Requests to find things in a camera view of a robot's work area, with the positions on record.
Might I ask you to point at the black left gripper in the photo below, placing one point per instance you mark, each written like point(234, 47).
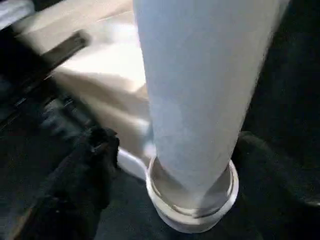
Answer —
point(37, 105)

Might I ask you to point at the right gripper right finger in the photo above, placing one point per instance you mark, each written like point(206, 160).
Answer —
point(280, 190)

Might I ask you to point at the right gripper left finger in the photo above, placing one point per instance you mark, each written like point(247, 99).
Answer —
point(75, 190)

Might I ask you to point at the white plastic table top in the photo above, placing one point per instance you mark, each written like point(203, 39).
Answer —
point(100, 87)

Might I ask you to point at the white plastic table leg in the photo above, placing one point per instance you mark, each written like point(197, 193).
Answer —
point(200, 87)

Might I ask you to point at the black mat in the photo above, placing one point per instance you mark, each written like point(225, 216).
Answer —
point(287, 87)

